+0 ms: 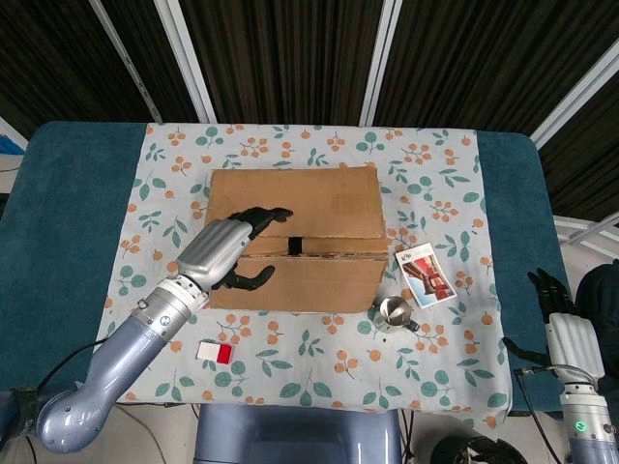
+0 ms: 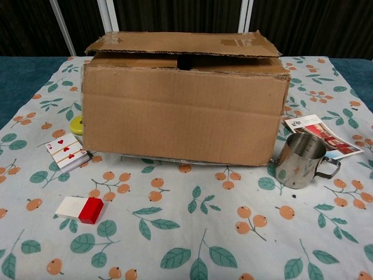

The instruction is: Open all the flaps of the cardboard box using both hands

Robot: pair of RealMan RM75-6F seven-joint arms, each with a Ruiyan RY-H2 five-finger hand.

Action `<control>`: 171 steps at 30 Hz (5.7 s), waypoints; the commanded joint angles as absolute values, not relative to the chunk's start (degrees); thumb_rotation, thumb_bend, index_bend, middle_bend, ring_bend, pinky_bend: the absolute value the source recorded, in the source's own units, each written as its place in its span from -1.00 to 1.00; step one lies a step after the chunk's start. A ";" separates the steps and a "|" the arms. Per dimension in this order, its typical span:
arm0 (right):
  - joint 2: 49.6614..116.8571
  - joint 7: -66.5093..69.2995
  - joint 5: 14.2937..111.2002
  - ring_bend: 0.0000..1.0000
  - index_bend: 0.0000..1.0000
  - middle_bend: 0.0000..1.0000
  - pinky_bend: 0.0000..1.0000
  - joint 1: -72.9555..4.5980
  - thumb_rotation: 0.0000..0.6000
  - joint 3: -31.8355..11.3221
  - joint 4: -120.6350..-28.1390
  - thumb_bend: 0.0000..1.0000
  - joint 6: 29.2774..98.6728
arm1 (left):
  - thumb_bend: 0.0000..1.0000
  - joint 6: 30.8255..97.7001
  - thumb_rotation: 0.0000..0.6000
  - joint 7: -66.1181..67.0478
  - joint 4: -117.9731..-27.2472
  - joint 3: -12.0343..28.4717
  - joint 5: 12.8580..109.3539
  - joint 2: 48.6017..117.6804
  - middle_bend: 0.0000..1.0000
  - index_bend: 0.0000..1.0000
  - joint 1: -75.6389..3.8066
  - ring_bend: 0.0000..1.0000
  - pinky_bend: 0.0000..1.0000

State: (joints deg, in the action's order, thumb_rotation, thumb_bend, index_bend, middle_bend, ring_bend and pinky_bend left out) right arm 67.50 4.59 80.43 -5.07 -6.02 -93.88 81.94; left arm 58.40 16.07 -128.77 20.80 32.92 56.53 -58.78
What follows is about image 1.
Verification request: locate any thin white frame post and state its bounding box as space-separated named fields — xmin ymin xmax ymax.
xmin=89 ymin=0 xmax=163 ymax=122

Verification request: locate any wide white frame post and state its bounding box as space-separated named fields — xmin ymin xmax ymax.
xmin=154 ymin=0 xmax=218 ymax=123
xmin=360 ymin=0 xmax=403 ymax=127

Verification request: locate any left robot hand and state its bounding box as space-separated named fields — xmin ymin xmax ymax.
xmin=176 ymin=205 xmax=295 ymax=294

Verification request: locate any blue-grey robot torso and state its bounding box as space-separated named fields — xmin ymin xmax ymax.
xmin=192 ymin=403 xmax=402 ymax=464

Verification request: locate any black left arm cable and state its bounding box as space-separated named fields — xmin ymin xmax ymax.
xmin=36 ymin=337 xmax=105 ymax=392

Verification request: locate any white metal frame rail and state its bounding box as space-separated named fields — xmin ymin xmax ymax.
xmin=553 ymin=215 xmax=619 ymax=247

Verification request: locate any floral print tablecloth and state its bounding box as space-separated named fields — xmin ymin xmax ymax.
xmin=94 ymin=123 xmax=515 ymax=431

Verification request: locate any black right hand cable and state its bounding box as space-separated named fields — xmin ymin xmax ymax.
xmin=513 ymin=362 xmax=601 ymax=436

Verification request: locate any black round floor object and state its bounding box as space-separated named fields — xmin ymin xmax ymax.
xmin=432 ymin=434 xmax=509 ymax=464

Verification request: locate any slanted white frame post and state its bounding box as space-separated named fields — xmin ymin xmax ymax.
xmin=529 ymin=47 xmax=619 ymax=146

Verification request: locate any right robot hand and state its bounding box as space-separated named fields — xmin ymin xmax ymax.
xmin=502 ymin=268 xmax=605 ymax=384

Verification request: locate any teal table cover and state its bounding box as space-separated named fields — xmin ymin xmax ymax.
xmin=0 ymin=120 xmax=581 ymax=421

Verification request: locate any dark fabric bundle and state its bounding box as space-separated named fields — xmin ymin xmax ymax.
xmin=575 ymin=260 xmax=619 ymax=339

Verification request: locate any stainless steel gooseneck cup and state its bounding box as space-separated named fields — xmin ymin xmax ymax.
xmin=371 ymin=295 xmax=421 ymax=335

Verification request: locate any brown cardboard box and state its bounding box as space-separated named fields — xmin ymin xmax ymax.
xmin=206 ymin=165 xmax=390 ymax=314

